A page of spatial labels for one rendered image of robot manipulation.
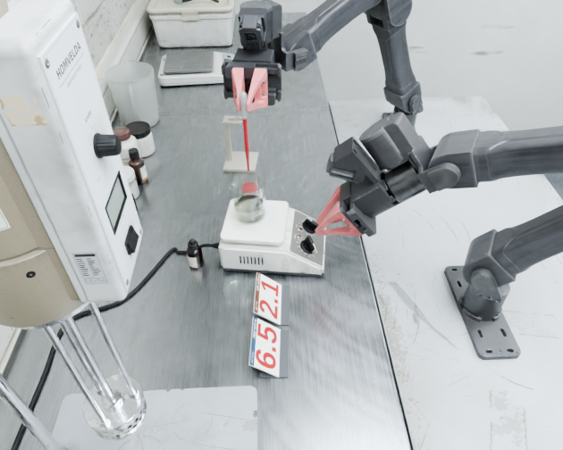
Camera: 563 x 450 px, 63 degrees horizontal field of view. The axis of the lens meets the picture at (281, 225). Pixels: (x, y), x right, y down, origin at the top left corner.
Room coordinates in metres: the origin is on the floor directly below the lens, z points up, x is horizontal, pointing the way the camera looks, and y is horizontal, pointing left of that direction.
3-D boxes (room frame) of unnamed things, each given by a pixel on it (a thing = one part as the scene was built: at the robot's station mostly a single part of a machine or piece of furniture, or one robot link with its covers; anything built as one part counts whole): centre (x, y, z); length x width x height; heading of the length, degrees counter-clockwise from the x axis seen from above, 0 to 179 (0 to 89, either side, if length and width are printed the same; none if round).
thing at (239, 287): (0.56, 0.08, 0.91); 0.06 x 0.06 x 0.02
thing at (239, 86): (0.71, 0.05, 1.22); 0.09 x 0.07 x 0.07; 173
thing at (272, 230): (0.66, 0.05, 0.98); 0.12 x 0.12 x 0.01; 83
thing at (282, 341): (0.42, 0.02, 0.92); 0.09 x 0.06 x 0.04; 178
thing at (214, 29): (1.89, 0.32, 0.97); 0.37 x 0.31 x 0.14; 1
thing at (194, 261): (0.63, 0.17, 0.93); 0.03 x 0.03 x 0.07
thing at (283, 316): (0.52, 0.02, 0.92); 0.09 x 0.06 x 0.04; 178
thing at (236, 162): (0.98, 0.10, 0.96); 0.08 x 0.08 x 0.13; 84
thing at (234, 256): (0.66, 0.02, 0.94); 0.22 x 0.13 x 0.08; 83
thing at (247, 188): (0.67, 0.06, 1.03); 0.07 x 0.06 x 0.08; 121
